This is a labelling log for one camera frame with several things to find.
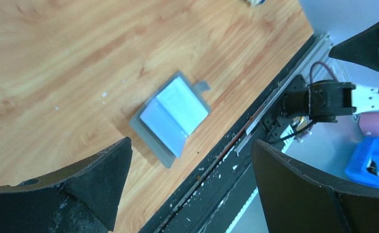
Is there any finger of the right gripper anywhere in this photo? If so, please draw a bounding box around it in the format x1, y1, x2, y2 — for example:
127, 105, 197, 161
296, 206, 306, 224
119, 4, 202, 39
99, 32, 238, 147
328, 22, 379, 71

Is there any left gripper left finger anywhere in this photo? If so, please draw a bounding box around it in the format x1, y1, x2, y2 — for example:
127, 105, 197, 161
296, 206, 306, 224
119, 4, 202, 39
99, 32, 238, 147
0, 137, 133, 233

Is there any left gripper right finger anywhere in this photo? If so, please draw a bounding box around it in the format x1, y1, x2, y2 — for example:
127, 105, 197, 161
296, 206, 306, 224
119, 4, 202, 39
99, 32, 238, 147
251, 140, 379, 233

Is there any grey card holder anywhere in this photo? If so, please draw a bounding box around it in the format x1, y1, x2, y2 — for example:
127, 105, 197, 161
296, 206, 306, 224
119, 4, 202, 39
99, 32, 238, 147
129, 71, 212, 168

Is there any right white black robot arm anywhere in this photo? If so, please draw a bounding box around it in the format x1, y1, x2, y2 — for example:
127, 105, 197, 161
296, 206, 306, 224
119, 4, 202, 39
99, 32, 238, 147
281, 22, 379, 123

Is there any blue plastic bin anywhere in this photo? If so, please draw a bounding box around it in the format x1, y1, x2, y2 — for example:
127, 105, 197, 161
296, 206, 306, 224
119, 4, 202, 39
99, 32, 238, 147
345, 137, 379, 188

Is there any colourful toy brick figure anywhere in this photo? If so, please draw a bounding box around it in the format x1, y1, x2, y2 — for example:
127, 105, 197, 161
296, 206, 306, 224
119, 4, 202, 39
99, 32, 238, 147
246, 0, 265, 6

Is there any aluminium rail frame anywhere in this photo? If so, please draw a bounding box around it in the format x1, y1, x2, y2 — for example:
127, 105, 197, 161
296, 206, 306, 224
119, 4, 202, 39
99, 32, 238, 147
224, 32, 348, 233

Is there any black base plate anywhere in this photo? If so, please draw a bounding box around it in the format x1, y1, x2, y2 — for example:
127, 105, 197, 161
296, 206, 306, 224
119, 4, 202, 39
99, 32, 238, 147
141, 36, 317, 233

